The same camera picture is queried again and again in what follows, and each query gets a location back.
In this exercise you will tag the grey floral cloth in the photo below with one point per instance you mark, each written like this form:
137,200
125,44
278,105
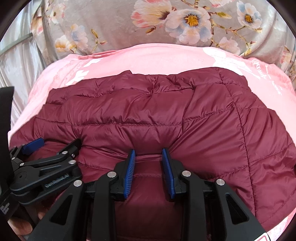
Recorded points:
115,23

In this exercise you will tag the white satin cloth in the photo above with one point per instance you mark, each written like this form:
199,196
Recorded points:
18,64

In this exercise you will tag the maroon puffer jacket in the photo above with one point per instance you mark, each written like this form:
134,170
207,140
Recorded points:
161,111

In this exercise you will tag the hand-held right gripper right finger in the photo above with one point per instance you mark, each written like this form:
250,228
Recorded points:
167,173

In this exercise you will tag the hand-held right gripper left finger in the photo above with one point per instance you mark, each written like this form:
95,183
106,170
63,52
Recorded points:
129,169

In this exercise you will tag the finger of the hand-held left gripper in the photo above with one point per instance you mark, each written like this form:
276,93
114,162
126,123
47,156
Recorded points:
53,162
34,144

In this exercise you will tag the person's left hand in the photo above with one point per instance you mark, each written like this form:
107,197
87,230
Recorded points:
20,226

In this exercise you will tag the grey metal rail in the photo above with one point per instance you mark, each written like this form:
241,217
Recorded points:
16,39

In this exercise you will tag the pink printed blanket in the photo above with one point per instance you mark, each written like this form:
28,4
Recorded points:
150,58

